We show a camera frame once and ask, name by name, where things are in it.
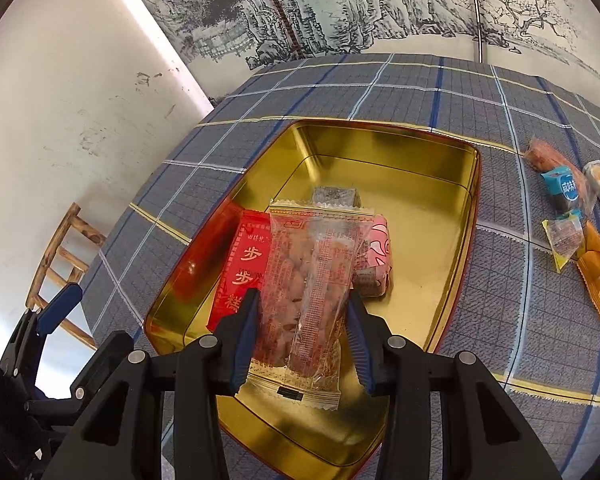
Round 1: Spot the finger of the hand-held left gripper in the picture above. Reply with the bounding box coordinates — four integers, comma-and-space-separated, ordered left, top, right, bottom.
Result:
25, 331, 133, 426
0, 282, 83, 376

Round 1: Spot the small blue candy packet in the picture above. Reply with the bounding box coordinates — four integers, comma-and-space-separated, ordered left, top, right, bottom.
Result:
540, 165, 583, 216

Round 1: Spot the red snack packet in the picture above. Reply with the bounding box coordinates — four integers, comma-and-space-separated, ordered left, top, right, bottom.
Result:
206, 208, 273, 333

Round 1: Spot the red tin box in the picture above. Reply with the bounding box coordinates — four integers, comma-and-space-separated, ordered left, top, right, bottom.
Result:
142, 119, 482, 478

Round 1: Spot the grey clear snack packet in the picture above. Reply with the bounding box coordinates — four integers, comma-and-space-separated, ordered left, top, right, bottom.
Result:
310, 186, 361, 208

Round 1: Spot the clear orange cake packet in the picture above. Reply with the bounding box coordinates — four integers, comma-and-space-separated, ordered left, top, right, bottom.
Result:
247, 199, 377, 412
524, 136, 598, 218

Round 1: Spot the ink landscape folding screen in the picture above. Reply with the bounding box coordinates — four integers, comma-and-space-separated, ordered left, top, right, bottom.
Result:
115, 0, 600, 86

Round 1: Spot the light wooden chair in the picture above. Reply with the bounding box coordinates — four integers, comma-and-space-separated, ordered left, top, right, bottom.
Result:
25, 202, 107, 350

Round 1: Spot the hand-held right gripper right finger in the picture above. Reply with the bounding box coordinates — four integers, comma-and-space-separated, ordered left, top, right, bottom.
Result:
347, 292, 563, 480

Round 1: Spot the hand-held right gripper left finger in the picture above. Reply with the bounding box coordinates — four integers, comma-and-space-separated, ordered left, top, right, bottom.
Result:
40, 287, 261, 480

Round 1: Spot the small clear yellow-edged packet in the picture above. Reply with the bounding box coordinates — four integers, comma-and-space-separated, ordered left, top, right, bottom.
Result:
541, 214, 586, 273

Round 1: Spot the pink patterned snack packet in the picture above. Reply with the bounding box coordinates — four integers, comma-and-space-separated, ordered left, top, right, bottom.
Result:
352, 214, 393, 298

